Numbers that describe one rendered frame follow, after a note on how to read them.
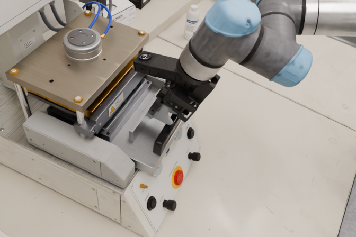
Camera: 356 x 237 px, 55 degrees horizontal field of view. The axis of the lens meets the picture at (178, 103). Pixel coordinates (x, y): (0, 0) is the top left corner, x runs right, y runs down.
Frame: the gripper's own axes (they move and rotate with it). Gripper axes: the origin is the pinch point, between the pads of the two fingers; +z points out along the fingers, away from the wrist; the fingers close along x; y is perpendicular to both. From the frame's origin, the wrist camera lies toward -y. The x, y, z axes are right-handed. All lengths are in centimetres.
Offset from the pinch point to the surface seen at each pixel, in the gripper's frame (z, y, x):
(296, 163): 10, 46, 24
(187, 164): 18.0, 17.3, 6.1
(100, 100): -2.3, -9.9, -6.6
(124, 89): -2.0, -7.6, -0.5
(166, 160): 11.3, 10.5, -1.1
